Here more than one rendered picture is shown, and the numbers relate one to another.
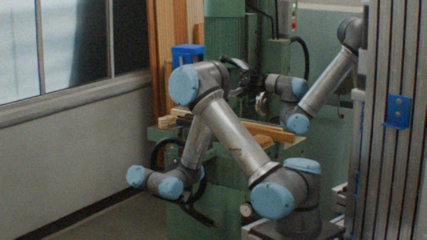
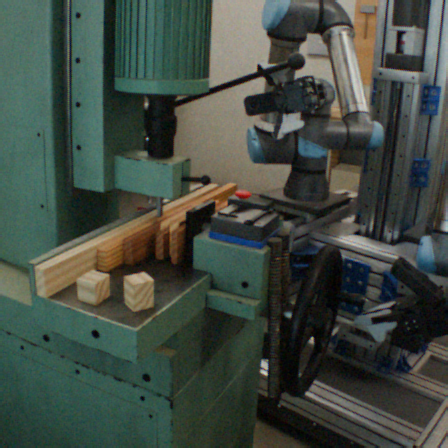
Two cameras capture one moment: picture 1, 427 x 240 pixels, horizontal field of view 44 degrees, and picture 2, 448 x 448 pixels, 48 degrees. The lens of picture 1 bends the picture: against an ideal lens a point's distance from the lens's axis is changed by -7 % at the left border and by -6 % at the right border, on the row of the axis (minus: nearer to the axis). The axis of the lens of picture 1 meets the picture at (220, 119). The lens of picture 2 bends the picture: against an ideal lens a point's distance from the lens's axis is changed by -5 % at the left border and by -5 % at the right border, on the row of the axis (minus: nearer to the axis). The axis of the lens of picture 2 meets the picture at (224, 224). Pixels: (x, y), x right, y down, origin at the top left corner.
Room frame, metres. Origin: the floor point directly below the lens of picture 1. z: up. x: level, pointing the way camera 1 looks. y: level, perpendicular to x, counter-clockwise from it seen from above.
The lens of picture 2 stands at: (2.43, 0.98, 1.29)
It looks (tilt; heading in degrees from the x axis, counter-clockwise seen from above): 19 degrees down; 261
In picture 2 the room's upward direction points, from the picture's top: 3 degrees clockwise
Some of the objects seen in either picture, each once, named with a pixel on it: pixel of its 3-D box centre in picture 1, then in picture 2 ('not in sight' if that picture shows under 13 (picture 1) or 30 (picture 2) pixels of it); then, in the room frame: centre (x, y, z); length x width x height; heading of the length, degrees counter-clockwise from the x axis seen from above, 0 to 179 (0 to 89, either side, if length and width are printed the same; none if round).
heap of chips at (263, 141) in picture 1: (258, 139); not in sight; (2.20, -0.16, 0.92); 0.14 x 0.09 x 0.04; 146
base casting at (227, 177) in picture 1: (238, 153); (113, 288); (2.50, -0.09, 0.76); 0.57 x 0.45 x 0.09; 146
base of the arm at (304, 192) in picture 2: not in sight; (307, 180); (1.91, -0.62, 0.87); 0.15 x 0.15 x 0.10
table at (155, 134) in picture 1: (207, 142); (201, 267); (2.32, 0.06, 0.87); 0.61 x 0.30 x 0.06; 56
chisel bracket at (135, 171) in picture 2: (227, 102); (152, 176); (2.42, -0.03, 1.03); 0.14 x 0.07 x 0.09; 146
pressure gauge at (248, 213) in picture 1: (247, 210); not in sight; (2.08, -0.11, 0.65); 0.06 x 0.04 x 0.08; 56
